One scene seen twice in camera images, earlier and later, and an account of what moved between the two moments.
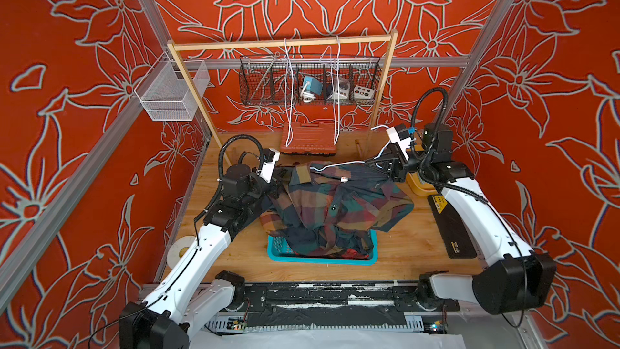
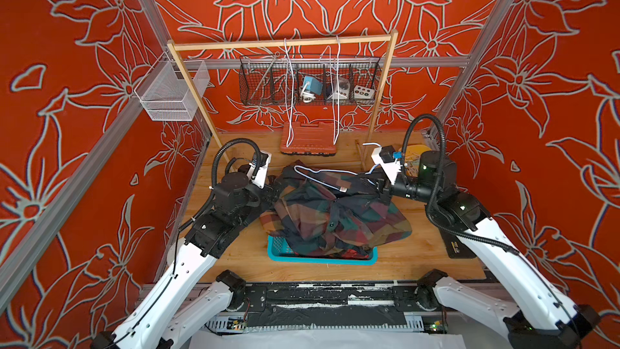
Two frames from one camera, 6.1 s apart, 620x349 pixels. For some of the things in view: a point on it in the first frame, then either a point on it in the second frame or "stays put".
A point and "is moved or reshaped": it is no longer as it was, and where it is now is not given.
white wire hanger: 288,94 stays put
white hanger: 359,161 -> 341,189
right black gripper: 396,165 -> 385,190
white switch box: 344,89 stays put
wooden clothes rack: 175,46 stays put
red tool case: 307,140 stays put
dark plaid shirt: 334,209 is moved or reshaped
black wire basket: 305,80 stays put
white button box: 363,93 stays put
